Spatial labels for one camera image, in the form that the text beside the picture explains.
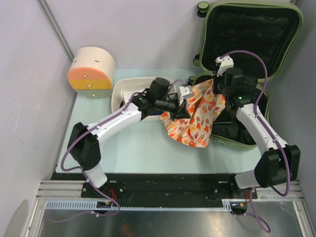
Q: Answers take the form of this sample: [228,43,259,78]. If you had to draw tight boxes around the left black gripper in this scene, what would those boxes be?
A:
[155,95,191,121]

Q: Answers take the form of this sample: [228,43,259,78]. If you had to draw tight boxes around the white orange patterned cloth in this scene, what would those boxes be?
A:
[160,79,225,148]

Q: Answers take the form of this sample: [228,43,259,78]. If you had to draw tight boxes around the white rectangular plastic basin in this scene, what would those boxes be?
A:
[110,77,173,125]

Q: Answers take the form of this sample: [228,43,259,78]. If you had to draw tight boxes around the plain white garment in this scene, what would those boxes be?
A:
[121,89,136,104]

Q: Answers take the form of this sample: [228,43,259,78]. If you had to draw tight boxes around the green hard-shell suitcase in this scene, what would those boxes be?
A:
[187,0,304,152]

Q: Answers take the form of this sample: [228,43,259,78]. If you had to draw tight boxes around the cream drawer box orange fronts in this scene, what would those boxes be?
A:
[67,46,116,98]

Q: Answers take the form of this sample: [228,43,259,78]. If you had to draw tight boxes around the navy blue garment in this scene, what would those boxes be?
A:
[152,111,163,116]

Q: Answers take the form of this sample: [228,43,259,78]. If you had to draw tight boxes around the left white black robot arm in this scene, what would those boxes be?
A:
[64,77,194,198]

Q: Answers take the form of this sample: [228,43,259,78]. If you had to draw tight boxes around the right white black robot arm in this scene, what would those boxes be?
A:
[215,67,301,198]

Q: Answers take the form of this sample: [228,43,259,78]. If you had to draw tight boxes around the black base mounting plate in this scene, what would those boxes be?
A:
[50,172,258,207]

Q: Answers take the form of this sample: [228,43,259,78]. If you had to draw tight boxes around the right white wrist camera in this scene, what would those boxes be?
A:
[215,55,234,77]

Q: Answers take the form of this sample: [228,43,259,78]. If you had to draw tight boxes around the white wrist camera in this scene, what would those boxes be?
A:
[177,85,194,105]
[215,55,234,77]

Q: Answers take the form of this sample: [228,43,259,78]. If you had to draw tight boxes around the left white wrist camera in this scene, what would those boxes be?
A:
[177,85,194,105]

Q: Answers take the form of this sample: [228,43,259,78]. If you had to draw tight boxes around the white slotted cable duct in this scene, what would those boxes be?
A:
[45,198,234,212]

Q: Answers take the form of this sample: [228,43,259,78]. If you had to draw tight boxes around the aluminium frame rail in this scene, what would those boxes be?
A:
[36,180,305,201]

